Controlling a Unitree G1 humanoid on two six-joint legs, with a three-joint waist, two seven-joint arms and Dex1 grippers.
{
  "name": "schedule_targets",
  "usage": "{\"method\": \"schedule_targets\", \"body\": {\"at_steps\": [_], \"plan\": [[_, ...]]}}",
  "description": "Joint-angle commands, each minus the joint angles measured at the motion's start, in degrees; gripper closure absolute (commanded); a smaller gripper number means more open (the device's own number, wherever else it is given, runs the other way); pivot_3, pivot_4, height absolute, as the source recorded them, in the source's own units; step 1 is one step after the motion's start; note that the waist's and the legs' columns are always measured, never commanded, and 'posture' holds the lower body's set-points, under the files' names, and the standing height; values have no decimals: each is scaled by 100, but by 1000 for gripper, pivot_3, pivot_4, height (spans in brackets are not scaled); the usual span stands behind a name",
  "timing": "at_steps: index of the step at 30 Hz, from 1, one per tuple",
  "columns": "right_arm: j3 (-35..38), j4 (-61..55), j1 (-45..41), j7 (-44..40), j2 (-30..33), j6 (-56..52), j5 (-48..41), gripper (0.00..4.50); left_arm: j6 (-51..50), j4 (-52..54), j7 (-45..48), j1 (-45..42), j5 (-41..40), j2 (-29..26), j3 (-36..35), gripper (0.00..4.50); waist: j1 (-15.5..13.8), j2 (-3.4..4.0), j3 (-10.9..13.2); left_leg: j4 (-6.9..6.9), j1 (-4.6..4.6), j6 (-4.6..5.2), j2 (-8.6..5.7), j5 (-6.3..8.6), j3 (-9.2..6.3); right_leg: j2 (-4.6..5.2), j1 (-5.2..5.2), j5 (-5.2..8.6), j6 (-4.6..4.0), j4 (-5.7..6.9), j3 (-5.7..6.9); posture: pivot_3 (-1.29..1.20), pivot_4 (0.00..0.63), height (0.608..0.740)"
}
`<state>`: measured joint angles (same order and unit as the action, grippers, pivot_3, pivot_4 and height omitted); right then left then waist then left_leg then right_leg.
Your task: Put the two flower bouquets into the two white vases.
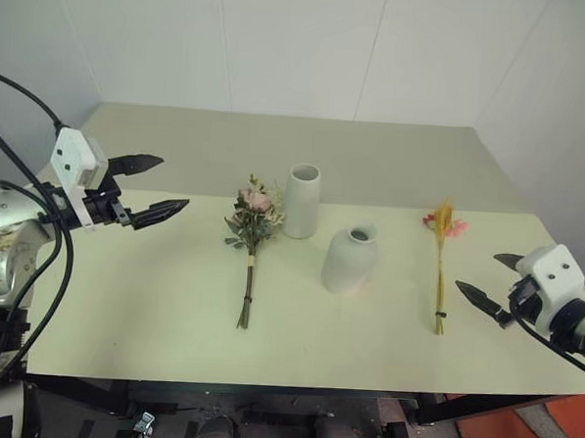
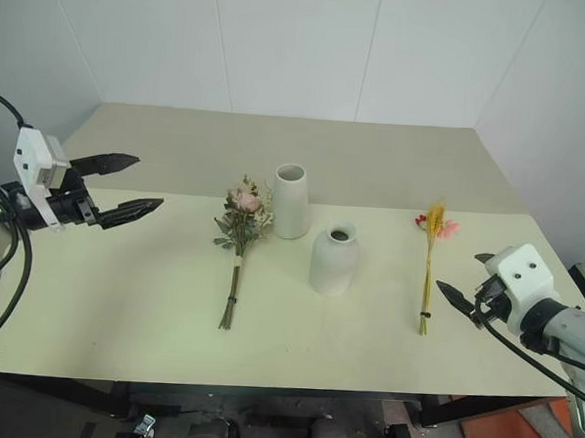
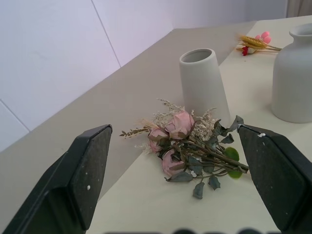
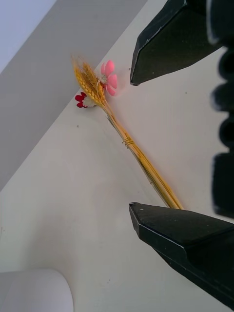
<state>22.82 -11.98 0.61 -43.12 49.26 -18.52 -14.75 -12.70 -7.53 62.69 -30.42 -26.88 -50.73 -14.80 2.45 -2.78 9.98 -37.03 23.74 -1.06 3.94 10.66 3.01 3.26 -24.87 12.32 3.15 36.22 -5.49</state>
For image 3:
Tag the yellow wheat and pink bouquet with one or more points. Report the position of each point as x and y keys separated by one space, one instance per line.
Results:
x=254 y=44

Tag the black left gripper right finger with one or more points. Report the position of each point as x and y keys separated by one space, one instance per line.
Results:
x=275 y=178

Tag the round white jug vase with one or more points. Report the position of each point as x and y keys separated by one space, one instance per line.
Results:
x=293 y=75

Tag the pink rose bouquet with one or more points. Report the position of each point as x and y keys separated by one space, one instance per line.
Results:
x=179 y=146

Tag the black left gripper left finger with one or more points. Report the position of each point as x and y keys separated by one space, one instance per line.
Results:
x=73 y=180

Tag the tall white tapered vase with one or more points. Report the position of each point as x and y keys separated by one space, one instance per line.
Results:
x=203 y=87

